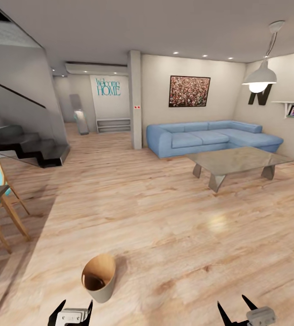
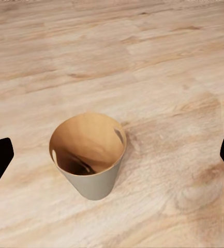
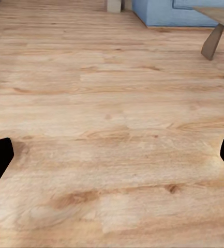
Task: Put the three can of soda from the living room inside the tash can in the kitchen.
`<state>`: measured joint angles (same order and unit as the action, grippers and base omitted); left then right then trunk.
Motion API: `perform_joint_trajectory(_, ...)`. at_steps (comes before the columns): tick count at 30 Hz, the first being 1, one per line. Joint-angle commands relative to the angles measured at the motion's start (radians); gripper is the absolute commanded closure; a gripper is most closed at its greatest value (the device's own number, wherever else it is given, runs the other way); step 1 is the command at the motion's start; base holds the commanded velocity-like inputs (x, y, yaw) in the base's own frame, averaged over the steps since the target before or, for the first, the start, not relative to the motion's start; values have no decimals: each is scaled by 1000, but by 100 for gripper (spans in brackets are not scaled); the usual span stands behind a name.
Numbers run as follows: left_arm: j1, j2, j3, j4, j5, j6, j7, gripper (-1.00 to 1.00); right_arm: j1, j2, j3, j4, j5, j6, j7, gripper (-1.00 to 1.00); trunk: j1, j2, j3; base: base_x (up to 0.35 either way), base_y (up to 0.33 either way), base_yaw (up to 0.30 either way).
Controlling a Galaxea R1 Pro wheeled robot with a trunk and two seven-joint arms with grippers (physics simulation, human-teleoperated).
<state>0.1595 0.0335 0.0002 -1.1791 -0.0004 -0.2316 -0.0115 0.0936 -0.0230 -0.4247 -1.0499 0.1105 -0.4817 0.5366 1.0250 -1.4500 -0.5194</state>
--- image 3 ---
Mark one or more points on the sofa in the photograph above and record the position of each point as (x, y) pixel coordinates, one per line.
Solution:
(175, 14)

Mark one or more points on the coffee table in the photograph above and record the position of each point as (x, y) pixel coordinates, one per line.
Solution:
(210, 45)

